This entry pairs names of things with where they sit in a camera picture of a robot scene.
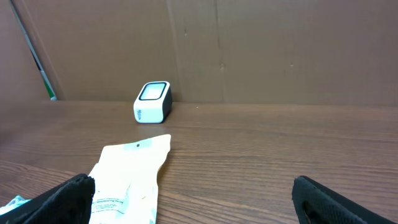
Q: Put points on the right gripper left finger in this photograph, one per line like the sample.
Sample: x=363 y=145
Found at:
x=69 y=202

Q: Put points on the teal packet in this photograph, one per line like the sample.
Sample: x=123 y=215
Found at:
x=14 y=203

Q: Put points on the white barcode scanner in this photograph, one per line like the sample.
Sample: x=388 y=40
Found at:
x=154 y=103

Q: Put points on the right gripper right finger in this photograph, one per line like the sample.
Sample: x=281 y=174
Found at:
x=316 y=204

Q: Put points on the beige plastic pouch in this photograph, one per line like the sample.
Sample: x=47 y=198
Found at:
x=126 y=188

